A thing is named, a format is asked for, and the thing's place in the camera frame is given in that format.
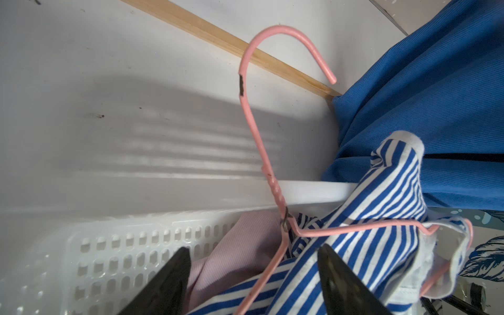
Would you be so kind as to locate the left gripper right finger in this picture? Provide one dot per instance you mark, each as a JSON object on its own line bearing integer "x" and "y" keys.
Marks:
{"x": 342, "y": 290}

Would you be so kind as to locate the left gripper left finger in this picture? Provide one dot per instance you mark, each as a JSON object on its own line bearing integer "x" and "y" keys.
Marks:
{"x": 165, "y": 293}

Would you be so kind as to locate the striped tank top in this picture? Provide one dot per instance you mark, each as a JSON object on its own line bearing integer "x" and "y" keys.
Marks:
{"x": 397, "y": 264}

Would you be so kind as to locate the pink wire hanger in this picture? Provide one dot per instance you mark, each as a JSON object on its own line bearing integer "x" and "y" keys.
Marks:
{"x": 288, "y": 222}

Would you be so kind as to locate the pink tank top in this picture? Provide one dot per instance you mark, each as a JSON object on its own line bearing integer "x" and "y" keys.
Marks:
{"x": 219, "y": 282}

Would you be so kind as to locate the blue tank top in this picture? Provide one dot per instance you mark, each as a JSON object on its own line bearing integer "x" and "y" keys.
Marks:
{"x": 444, "y": 84}

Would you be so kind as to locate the white perforated basket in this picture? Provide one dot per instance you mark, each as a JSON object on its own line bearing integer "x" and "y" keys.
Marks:
{"x": 89, "y": 246}

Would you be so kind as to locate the wooden clothes rack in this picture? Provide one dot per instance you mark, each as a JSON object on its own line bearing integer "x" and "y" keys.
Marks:
{"x": 202, "y": 29}

